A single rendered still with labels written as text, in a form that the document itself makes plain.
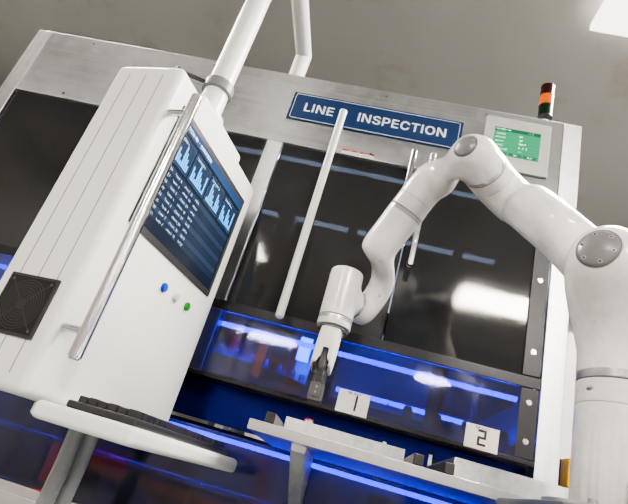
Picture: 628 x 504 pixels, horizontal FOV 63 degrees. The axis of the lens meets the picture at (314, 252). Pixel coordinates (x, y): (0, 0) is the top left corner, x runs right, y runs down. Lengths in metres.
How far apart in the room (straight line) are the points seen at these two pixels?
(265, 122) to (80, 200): 0.89
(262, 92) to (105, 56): 0.64
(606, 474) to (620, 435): 0.06
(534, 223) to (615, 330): 0.27
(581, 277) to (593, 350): 0.11
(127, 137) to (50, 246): 0.27
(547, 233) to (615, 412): 0.34
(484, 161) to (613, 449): 0.59
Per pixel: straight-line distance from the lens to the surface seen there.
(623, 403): 0.85
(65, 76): 2.22
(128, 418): 0.90
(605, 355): 0.87
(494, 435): 1.47
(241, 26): 1.67
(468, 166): 1.13
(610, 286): 0.87
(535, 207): 1.05
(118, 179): 1.11
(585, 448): 0.85
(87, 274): 1.04
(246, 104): 1.91
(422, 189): 1.26
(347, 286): 1.26
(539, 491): 1.10
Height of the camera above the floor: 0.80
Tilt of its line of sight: 24 degrees up
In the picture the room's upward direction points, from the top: 17 degrees clockwise
